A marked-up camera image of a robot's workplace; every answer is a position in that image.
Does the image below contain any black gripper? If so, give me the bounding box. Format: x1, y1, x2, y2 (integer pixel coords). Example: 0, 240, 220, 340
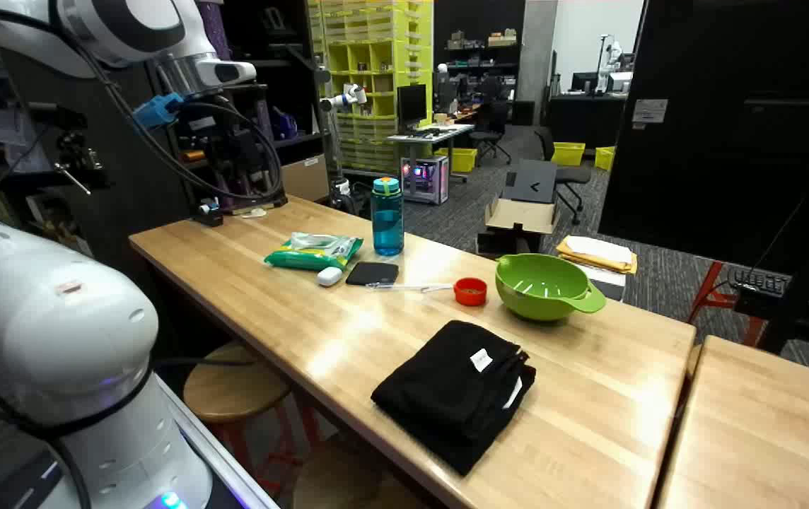
177, 94, 249, 158

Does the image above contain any green plastic bowl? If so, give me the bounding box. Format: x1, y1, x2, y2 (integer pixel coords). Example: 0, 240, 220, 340
491, 251, 607, 324

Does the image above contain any black round table clamp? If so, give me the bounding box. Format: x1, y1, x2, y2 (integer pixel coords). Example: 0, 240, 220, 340
190, 194, 230, 230

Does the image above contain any green wipes packet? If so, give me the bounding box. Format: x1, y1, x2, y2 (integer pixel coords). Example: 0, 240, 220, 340
262, 230, 368, 275

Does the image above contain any yellow bin shelving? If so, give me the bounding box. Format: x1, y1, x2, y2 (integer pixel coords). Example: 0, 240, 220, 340
305, 0, 435, 177

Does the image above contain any blue water bottle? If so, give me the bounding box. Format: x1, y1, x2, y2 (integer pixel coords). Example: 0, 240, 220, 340
368, 175, 406, 259

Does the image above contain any grey work desk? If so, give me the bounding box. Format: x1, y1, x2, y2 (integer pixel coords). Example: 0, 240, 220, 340
384, 122, 476, 153

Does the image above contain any black square wallet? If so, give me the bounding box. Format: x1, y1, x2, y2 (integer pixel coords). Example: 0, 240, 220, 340
343, 259, 402, 289

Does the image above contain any glowing computer case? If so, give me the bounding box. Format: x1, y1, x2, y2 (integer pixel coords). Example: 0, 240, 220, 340
398, 153, 453, 206

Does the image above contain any round wooden stool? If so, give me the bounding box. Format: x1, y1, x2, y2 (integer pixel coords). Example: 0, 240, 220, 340
288, 433, 429, 509
180, 340, 329, 497

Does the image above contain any orange measuring cup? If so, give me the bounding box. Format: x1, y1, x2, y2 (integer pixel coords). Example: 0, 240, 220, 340
453, 275, 488, 307

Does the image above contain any open cardboard box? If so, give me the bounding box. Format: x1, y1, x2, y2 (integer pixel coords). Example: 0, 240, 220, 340
483, 194, 556, 237

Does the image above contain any black folded cloth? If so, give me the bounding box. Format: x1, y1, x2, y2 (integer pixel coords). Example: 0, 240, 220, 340
370, 316, 537, 477

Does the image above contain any orange sawhorse stand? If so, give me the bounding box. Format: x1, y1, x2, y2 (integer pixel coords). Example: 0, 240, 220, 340
684, 259, 773, 347

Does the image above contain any black partition panel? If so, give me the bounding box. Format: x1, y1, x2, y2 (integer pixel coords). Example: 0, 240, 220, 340
600, 0, 809, 278

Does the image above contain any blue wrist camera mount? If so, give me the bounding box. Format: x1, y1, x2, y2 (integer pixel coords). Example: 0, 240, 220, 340
133, 91, 186, 131

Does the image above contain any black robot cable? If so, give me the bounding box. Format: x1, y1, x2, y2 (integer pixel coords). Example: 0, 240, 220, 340
90, 54, 290, 208

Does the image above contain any black metal frame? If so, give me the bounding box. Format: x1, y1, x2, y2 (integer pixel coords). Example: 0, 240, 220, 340
754, 182, 809, 356

